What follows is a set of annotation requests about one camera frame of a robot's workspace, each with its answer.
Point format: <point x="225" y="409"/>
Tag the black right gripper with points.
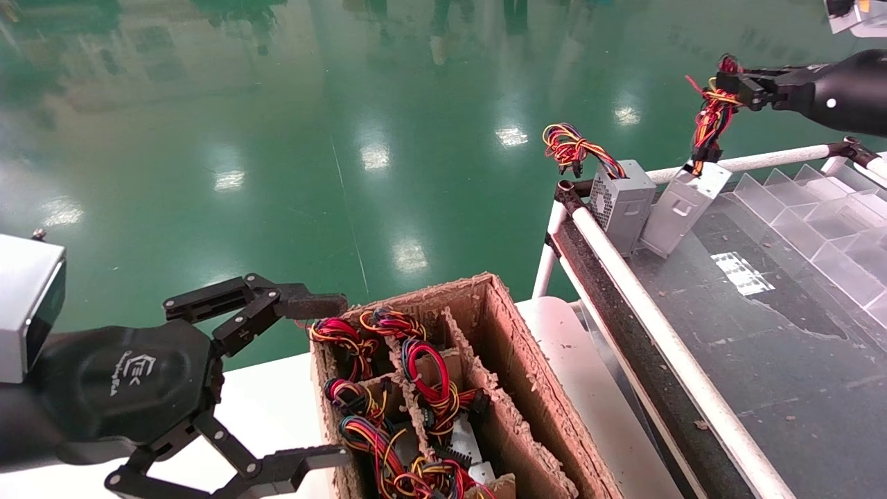
<point x="845" y="93"/>

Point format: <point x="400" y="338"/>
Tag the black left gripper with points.
<point x="118" y="374"/>

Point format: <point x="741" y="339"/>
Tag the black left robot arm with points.
<point x="17" y="430"/>

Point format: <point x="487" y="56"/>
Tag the clear acrylic divider tray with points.
<point x="797" y="208"/>

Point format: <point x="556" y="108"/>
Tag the power supply big red loop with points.
<point x="443" y="405"/>

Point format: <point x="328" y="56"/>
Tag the grey perforated power supply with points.
<point x="627" y="204"/>

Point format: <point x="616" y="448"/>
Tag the white printed label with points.
<point x="741" y="274"/>

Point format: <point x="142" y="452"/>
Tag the brown divided cardboard box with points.
<point x="527" y="374"/>

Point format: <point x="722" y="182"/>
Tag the white pipe frame table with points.
<point x="762" y="161"/>

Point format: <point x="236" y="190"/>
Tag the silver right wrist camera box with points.
<point x="859" y="17"/>

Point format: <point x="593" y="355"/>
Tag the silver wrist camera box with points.
<point x="859" y="17"/>
<point x="21" y="305"/>

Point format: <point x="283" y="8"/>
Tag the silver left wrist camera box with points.
<point x="21" y="305"/>

